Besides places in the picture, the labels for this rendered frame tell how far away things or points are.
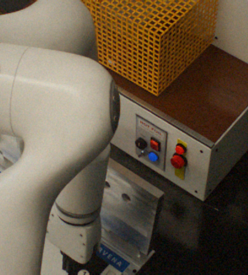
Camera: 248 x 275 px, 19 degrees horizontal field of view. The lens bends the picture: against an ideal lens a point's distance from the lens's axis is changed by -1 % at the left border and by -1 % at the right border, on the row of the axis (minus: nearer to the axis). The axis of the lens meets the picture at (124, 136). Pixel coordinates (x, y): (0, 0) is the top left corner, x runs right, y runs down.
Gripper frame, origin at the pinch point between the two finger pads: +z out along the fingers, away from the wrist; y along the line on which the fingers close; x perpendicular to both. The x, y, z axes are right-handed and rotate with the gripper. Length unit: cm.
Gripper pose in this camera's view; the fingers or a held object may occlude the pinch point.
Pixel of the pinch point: (70, 261)
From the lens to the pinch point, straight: 143.4
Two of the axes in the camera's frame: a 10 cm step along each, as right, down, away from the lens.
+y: 7.8, 4.9, -3.8
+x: 6.1, -4.8, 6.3
